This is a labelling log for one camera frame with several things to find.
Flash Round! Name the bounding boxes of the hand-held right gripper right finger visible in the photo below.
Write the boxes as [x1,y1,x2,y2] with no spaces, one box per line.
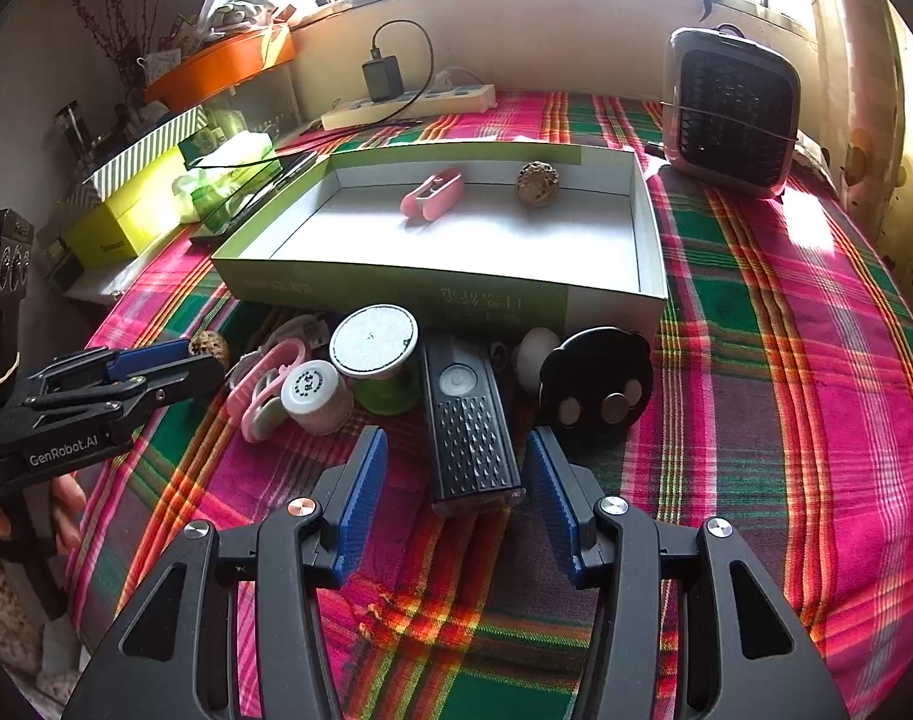
[527,426,851,720]

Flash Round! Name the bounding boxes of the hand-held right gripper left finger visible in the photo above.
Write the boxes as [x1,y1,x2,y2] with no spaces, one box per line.
[62,426,390,720]

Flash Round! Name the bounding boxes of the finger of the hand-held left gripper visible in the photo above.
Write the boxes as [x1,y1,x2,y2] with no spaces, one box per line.
[25,337,196,400]
[21,355,226,437]

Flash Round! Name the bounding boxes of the brown walnut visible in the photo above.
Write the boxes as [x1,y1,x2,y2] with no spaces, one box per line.
[516,160,562,205]
[188,328,231,368]

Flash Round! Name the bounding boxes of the pink and green clip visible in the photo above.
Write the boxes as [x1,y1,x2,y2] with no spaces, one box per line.
[235,382,288,443]

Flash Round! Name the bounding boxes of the black bike light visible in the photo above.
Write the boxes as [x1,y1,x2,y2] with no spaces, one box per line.
[420,335,526,518]

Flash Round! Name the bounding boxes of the white small gadget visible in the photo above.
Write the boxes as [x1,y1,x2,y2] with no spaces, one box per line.
[538,326,654,445]

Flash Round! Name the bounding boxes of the white round object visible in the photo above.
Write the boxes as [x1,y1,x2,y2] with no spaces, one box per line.
[517,326,562,395]

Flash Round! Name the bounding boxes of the green cardboard box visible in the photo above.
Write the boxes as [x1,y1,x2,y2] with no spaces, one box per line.
[211,139,669,331]

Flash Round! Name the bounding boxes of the person's left hand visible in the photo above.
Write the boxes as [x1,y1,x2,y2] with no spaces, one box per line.
[0,469,86,557]

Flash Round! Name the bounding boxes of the white paper sheet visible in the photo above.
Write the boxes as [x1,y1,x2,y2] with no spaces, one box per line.
[66,255,138,305]

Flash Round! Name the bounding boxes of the white bottle cap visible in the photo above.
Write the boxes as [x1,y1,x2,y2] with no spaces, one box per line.
[280,360,354,436]

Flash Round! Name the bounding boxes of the yellow box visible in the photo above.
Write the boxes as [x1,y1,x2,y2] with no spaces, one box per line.
[62,146,191,267]

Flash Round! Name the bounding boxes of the green spool with white top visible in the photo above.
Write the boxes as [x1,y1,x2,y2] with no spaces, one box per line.
[328,304,425,417]

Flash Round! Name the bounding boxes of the green tissue pack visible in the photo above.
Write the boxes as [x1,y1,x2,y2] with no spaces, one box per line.
[172,131,277,224]

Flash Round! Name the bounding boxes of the striped box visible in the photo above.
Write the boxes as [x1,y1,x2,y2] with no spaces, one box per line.
[88,105,209,196]

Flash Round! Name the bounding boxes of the green printed carton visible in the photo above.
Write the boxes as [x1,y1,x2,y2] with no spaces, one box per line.
[177,126,228,162]

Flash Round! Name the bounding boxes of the plaid tablecloth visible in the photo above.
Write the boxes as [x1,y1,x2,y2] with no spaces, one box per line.
[64,88,913,720]

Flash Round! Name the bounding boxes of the glass jar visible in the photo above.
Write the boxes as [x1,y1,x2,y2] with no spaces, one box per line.
[53,101,97,166]

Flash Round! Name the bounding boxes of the orange box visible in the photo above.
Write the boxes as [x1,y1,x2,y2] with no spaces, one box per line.
[142,28,298,112]

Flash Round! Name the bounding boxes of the dried red branches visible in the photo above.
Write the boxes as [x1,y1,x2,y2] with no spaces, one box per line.
[58,0,172,91]

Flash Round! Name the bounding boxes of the black charger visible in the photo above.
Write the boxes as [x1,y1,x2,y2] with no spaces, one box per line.
[361,56,405,104]

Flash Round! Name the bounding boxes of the white power strip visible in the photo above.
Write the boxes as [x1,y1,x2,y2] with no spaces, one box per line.
[321,82,497,130]

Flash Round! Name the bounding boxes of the small fan heater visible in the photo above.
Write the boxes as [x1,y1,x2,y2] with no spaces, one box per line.
[662,25,803,200]

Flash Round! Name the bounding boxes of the black charger cable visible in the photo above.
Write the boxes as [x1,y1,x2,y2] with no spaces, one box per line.
[186,17,436,170]

